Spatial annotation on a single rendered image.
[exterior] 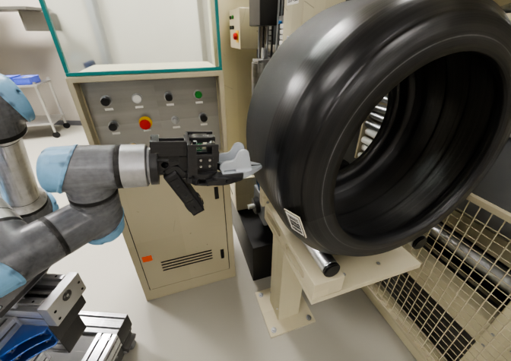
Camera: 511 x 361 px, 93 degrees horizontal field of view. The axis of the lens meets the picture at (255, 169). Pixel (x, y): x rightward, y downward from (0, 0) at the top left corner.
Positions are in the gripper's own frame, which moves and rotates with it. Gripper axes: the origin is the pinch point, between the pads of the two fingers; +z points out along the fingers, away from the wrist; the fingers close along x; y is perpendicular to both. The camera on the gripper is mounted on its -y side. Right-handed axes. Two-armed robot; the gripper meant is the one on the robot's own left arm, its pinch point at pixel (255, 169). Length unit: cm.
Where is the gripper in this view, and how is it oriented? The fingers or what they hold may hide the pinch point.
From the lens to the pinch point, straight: 50.5
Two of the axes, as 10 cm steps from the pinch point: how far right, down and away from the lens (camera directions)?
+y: 1.1, -8.9, -4.5
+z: 9.4, -0.5, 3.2
